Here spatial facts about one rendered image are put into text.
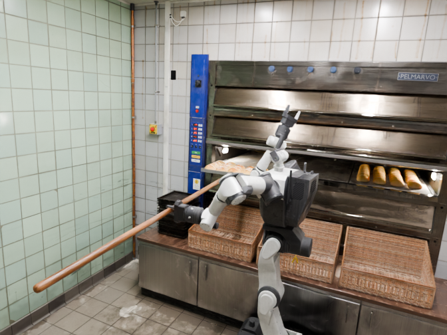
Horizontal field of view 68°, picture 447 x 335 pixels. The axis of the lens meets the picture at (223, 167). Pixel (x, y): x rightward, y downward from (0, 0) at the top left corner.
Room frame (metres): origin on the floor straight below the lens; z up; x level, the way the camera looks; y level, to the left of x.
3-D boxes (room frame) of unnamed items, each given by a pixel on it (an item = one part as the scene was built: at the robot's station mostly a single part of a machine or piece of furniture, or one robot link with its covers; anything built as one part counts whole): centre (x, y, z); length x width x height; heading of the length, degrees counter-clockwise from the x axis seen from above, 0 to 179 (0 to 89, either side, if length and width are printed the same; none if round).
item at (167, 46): (3.19, 0.57, 1.45); 0.05 x 0.02 x 2.30; 66
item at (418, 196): (2.66, -0.72, 1.16); 1.80 x 0.06 x 0.04; 66
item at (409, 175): (2.81, -1.42, 1.21); 0.61 x 0.48 x 0.06; 156
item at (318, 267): (2.39, -0.63, 0.72); 0.56 x 0.49 x 0.28; 66
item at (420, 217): (2.64, -0.71, 1.02); 1.79 x 0.11 x 0.19; 66
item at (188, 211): (1.65, 0.18, 1.19); 0.12 x 0.10 x 0.13; 67
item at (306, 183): (1.85, -0.37, 1.27); 0.34 x 0.30 x 0.36; 151
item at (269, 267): (1.86, -0.33, 0.78); 0.18 x 0.15 x 0.47; 157
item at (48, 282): (1.72, 0.26, 1.19); 1.71 x 0.03 x 0.03; 159
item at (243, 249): (2.63, -0.09, 0.72); 0.56 x 0.49 x 0.28; 66
